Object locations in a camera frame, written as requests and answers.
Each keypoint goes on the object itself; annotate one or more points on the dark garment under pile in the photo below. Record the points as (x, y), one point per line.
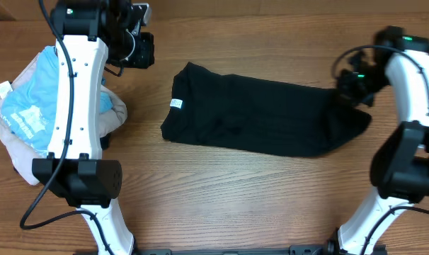
(105, 141)

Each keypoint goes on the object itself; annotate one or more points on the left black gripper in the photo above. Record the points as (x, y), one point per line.
(147, 57)

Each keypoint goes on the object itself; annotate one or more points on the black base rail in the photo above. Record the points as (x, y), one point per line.
(292, 250)

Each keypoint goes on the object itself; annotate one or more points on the black t-shirt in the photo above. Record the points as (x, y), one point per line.
(271, 117)

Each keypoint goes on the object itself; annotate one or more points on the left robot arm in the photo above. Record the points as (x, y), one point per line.
(91, 35)

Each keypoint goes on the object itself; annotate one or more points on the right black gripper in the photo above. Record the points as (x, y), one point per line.
(344, 83)

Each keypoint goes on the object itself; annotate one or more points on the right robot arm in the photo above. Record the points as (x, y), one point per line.
(399, 172)

